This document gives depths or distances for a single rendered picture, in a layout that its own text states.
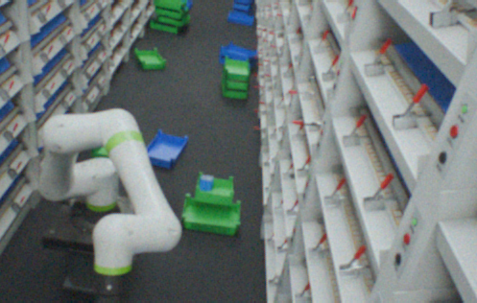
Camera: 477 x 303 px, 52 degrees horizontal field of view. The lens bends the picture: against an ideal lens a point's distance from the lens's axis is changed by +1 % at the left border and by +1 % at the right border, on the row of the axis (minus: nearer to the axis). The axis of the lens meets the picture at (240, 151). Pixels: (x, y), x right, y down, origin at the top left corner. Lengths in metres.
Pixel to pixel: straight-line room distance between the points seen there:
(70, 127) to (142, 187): 0.30
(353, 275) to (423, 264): 0.39
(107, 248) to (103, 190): 0.71
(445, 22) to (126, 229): 0.85
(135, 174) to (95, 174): 0.51
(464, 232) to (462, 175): 0.08
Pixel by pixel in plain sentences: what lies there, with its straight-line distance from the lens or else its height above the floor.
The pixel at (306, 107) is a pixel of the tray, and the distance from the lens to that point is 1.90.
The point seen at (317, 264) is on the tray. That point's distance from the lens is 1.47.
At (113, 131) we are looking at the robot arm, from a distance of 1.53.
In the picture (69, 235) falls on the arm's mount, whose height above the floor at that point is 0.34.
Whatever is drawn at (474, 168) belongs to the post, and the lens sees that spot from 0.71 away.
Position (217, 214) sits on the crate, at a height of 0.00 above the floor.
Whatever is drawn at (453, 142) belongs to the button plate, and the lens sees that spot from 0.72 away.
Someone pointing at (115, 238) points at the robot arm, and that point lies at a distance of 1.24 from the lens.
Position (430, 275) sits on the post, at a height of 1.17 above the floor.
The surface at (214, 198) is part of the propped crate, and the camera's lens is 2.58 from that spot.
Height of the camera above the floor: 1.66
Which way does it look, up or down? 31 degrees down
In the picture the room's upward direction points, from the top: 10 degrees clockwise
